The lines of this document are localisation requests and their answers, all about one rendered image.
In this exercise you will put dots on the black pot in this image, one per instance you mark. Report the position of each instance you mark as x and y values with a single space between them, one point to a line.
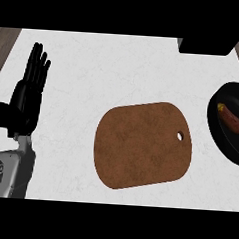
229 126

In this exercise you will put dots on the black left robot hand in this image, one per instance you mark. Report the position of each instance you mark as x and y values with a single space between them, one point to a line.
25 99

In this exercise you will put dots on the reddish brown sweet potato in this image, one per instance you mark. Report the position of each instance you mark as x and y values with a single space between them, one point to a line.
230 119

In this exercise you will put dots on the brown wooden cutting board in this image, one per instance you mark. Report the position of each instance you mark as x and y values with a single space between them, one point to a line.
142 144

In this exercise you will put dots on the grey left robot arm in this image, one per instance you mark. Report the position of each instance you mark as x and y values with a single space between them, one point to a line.
8 171

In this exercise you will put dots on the black appliance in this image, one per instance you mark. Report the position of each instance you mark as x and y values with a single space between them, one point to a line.
206 46

